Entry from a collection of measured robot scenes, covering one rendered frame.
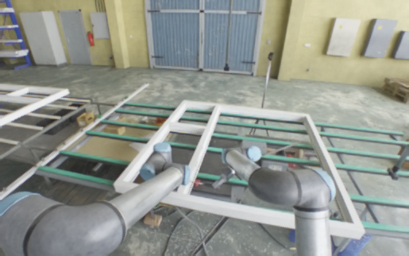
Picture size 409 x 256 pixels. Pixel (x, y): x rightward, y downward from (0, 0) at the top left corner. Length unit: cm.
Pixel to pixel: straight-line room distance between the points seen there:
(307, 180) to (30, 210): 72
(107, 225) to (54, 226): 9
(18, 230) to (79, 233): 11
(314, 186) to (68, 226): 66
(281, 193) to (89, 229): 53
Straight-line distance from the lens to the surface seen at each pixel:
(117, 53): 850
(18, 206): 55
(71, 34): 1014
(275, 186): 69
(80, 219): 47
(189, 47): 761
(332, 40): 764
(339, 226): 136
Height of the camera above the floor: 189
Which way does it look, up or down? 30 degrees down
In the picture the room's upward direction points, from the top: 1 degrees clockwise
